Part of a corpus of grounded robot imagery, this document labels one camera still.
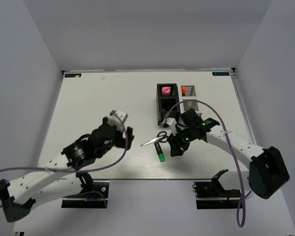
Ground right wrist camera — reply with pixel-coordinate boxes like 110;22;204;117
162;118;177;136

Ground black mesh organizer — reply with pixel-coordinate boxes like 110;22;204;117
156;84;179;127

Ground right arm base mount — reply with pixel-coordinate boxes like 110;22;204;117
192;169;240;210

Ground white mesh organizer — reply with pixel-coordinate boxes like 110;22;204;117
178;85;202;116

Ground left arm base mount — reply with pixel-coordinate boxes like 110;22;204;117
61;173;110;209

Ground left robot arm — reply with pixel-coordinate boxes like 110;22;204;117
0;110;134;223

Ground black handled scissors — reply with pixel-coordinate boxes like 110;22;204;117
140;131;169;147

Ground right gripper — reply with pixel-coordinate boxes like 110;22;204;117
167;126;196;157

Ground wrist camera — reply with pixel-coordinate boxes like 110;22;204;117
162;118;177;136
107;110;128;131

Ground green highlighter marker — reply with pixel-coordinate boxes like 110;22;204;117
154;142;166;163

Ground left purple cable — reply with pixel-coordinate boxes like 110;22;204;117
0;112;127;208

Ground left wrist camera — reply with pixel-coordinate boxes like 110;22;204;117
107;110;128;131

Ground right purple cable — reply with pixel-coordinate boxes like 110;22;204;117
163;100;253;227

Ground purple cable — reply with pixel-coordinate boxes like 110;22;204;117
163;100;253;227
0;112;127;208

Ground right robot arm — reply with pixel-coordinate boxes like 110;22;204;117
163;109;290;199

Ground pink eraser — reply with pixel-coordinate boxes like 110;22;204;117
161;86;172;96

